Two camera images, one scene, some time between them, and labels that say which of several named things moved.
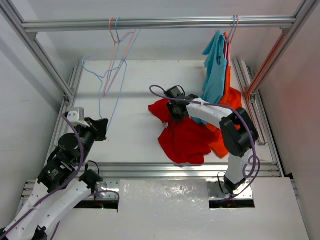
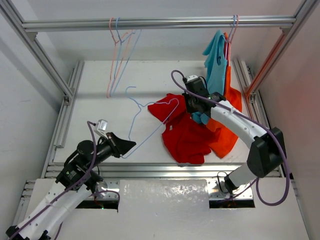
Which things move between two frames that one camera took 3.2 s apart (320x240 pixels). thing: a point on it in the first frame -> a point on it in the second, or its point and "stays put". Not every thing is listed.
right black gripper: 176,118 -> 189,109
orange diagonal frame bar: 266,65 stays put
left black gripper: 99,125 -> 114,145
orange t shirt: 231,100 stays put
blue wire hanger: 102,80 -> 140,106
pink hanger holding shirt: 229,50 stays put
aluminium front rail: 175,170 stays put
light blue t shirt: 215,64 stays put
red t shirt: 185,141 stays put
